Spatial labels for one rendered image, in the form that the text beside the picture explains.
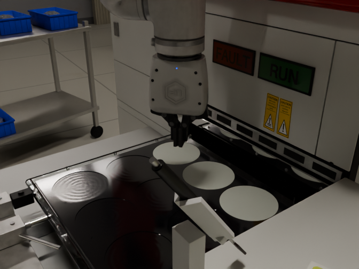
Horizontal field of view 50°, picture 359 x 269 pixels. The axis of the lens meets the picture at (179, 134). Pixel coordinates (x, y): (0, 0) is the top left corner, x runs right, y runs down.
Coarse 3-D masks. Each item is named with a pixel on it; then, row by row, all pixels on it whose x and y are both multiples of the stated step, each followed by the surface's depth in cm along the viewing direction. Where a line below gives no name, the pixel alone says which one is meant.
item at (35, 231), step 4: (60, 220) 71; (40, 224) 69; (44, 224) 69; (48, 224) 70; (32, 228) 68; (36, 228) 69; (40, 228) 69; (44, 228) 70; (48, 228) 70; (52, 228) 71; (28, 232) 68; (32, 232) 68; (36, 232) 69; (40, 232) 69; (44, 232) 70; (48, 232) 70; (36, 236) 69; (40, 236) 70
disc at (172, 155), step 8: (168, 144) 85; (184, 144) 85; (160, 152) 82; (168, 152) 82; (176, 152) 82; (184, 152) 82; (192, 152) 82; (168, 160) 79; (176, 160) 79; (184, 160) 79; (192, 160) 79
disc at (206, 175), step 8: (192, 168) 76; (200, 168) 76; (208, 168) 76; (216, 168) 76; (224, 168) 76; (184, 176) 73; (192, 176) 73; (200, 176) 73; (208, 176) 73; (216, 176) 73; (224, 176) 73; (232, 176) 73; (192, 184) 71; (200, 184) 71; (208, 184) 71; (216, 184) 71; (224, 184) 71
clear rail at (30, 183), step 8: (32, 184) 70; (40, 192) 69; (40, 200) 66; (48, 208) 64; (48, 216) 63; (56, 216) 63; (56, 224) 60; (56, 232) 60; (64, 240) 57; (72, 240) 57; (72, 248) 56; (72, 256) 55; (80, 256) 54; (80, 264) 53; (88, 264) 53
